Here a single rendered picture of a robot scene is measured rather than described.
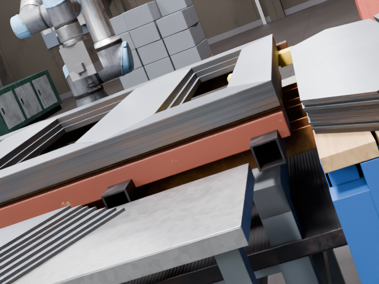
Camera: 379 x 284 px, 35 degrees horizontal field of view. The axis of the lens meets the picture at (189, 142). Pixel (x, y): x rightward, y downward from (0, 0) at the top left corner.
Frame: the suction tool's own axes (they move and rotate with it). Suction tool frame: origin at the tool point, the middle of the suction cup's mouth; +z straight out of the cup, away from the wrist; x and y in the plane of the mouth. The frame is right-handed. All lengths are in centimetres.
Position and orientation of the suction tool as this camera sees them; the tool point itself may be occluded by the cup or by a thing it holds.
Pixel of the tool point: (95, 89)
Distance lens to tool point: 184.9
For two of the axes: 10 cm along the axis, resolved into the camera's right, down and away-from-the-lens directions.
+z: 3.7, 9.0, 2.2
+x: 2.1, -3.1, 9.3
